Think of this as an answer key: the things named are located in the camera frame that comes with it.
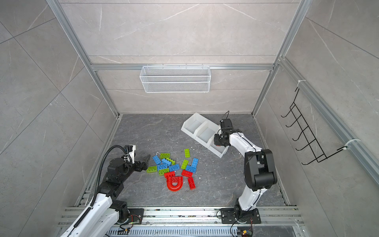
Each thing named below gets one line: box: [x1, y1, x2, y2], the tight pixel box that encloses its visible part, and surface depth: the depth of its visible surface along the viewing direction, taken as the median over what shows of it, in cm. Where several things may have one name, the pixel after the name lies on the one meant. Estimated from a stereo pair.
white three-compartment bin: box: [180, 112, 229, 159], surface depth 106 cm
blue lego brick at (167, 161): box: [161, 158, 172, 166], surface depth 92 cm
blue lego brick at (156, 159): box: [151, 155, 162, 165], surface depth 94 cm
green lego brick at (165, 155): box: [159, 153, 171, 159], surface depth 97 cm
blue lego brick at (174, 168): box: [168, 163, 181, 172], surface depth 92 cm
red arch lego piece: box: [166, 176, 184, 192], surface depth 85 cm
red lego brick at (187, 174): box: [181, 169, 193, 178], surface depth 88 cm
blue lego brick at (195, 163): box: [190, 157, 199, 170], surface depth 93 cm
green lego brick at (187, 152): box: [184, 148, 191, 158], surface depth 100 cm
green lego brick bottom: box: [158, 168, 170, 176], surface depth 90 cm
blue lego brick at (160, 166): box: [156, 163, 169, 171], surface depth 92 cm
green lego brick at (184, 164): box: [180, 159, 190, 170], surface depth 92 cm
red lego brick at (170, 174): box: [163, 170, 177, 180], surface depth 87 cm
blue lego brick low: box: [185, 165, 197, 174], surface depth 92 cm
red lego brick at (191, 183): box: [187, 176, 196, 191], surface depth 85 cm
